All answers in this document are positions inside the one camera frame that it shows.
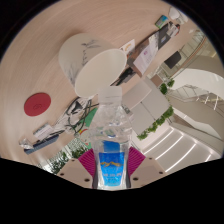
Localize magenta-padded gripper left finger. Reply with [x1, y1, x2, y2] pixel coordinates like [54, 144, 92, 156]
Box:
[58, 148, 98, 189]

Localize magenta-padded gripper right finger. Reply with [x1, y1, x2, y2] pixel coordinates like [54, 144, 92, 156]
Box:
[128, 146, 168, 188]

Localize clear blue-label water bottle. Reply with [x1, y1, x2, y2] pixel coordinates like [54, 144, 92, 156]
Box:
[88, 86, 134, 190]

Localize row of green plants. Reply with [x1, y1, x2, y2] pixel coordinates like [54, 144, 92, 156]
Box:
[38, 138, 89, 174]

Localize ceiling light strips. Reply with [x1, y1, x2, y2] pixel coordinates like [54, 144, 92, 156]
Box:
[143, 128, 214, 174]

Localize white tissue packet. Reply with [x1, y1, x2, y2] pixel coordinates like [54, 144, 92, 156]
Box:
[33, 123, 54, 139]

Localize white planter cabinet with plants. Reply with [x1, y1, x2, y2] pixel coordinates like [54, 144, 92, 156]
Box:
[121, 79, 175, 141]

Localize flat round red coaster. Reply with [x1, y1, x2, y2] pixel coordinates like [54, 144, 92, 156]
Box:
[23, 92, 52, 117]

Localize small planter with plants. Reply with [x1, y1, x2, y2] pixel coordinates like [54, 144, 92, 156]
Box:
[151, 78, 176, 96]

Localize black power adapter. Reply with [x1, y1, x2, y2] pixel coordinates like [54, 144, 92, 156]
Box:
[113, 66, 138, 87]

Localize white ceramic mug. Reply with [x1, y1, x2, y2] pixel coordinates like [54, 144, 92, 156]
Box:
[58, 32, 128, 98]

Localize black office chair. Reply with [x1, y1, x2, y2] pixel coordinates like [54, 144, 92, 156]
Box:
[163, 50, 183, 70]

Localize colourful sticker sheet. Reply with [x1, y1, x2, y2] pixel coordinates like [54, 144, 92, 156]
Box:
[118, 38, 137, 56]

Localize small teal box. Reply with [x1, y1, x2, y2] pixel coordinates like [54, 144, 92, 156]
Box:
[155, 14, 169, 29]

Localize white remote device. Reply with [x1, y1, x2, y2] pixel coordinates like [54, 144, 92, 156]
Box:
[168, 6, 189, 24]

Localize black cable tangle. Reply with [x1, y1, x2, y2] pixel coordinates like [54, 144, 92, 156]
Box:
[63, 98, 99, 134]

